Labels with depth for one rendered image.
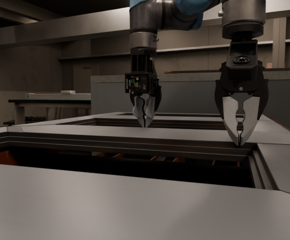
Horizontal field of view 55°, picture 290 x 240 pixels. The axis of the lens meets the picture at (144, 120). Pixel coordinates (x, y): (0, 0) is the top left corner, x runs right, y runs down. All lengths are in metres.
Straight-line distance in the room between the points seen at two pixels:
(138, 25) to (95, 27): 5.90
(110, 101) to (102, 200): 1.36
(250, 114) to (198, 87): 0.94
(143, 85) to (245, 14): 0.32
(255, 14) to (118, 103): 1.14
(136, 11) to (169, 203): 0.61
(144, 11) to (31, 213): 0.62
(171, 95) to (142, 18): 0.77
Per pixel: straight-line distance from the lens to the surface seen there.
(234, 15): 0.53
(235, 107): 0.52
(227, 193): 0.26
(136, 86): 0.74
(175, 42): 9.26
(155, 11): 0.77
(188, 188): 0.27
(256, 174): 0.42
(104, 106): 1.60
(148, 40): 0.75
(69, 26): 7.13
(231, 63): 0.45
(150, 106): 0.76
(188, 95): 1.45
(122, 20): 6.30
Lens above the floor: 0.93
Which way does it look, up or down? 5 degrees down
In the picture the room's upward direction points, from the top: straight up
